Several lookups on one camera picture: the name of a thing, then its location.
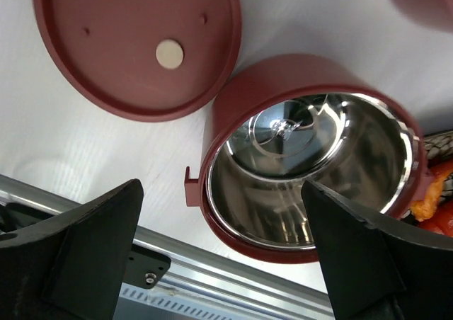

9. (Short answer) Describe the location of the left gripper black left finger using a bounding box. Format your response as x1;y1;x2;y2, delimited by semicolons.
1;179;144;319

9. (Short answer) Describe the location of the slotted white cable duct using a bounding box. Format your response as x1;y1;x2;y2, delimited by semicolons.
115;284;251;319

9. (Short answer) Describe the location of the black floral square plate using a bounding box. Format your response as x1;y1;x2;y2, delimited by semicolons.
403;131;452;226

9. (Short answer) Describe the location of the aluminium front rail frame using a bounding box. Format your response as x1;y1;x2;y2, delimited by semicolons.
1;176;333;319

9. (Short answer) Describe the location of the dark pink bowl front left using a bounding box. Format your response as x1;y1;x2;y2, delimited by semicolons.
184;54;432;264

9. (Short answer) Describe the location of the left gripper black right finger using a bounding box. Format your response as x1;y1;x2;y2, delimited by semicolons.
302;181;452;319

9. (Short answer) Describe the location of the pink bowl back left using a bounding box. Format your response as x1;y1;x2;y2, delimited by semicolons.
391;0;452;33

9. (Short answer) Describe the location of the orange roasted meat piece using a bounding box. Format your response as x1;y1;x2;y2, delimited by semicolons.
411;160;452;237

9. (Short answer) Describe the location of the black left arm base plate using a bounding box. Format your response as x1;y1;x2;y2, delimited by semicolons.
123;244;171;290

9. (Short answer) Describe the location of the dark red lid front left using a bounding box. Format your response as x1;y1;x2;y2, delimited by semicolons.
33;0;242;122

